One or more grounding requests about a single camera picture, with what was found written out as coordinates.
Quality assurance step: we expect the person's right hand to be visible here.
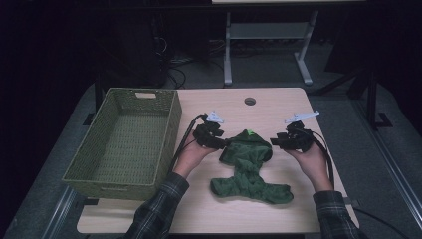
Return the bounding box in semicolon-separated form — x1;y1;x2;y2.
284;140;334;193

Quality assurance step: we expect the thin black cable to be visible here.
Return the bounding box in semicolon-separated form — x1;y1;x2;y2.
351;207;412;239

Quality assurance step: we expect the bundle of black cables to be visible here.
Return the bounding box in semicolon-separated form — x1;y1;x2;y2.
151;35;227;90

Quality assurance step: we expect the aluminium rail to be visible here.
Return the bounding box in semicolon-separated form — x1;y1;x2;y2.
351;99;422;231
40;185;80;239

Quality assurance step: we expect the right hand-held gripper cable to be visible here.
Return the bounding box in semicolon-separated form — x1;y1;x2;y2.
310;129;335;187

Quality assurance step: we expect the person's left hand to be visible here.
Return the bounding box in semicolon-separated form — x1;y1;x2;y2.
172;131;217;180

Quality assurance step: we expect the black metal stand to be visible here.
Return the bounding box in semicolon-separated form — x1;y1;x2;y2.
363;66;394;131

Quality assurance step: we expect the grey metal table frame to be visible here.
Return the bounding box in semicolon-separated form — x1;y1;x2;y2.
223;9;319;88

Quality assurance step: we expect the green fleece pet garment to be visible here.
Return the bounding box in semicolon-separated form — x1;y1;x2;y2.
209;128;295;205

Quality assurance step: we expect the green woven basket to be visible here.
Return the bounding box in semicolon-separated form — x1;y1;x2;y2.
62;87;183;202

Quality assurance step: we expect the grey table clamp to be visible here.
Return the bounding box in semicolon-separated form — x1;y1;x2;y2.
342;196;361;209

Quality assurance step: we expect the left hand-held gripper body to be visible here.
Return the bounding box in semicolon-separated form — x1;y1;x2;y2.
192;110;231;151

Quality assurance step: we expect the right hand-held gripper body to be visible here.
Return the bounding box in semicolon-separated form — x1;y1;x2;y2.
284;110;321;153

